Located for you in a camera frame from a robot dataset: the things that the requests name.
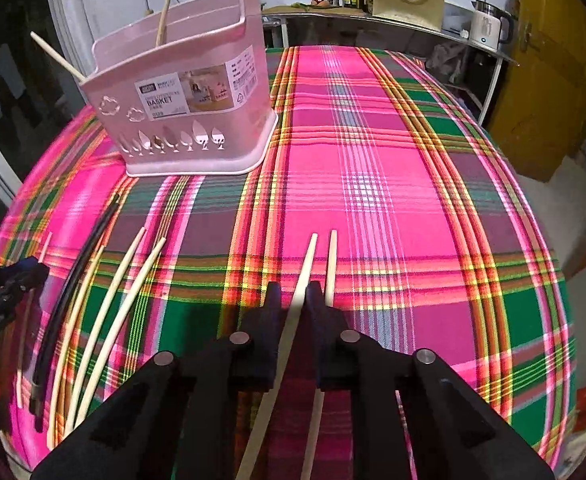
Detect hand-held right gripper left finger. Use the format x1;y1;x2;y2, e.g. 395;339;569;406
30;281;284;480

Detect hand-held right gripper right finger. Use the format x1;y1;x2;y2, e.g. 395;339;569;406
305;281;556;480

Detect black chopstick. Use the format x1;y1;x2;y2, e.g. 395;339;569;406
34;192;122;426
32;210;111;433

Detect pink plastic chopstick basket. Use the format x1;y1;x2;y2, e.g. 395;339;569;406
91;0;279;178

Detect pink green plaid tablecloth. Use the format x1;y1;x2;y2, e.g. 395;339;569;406
0;46;581;480

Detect white plastic bag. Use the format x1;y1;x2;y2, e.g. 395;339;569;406
425;42;467;86

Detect metal counter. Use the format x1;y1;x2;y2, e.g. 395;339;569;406
262;5;520;127

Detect yellow door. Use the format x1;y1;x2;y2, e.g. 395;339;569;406
487;0;586;182

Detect white electric kettle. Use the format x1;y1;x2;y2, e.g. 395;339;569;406
469;0;517;52

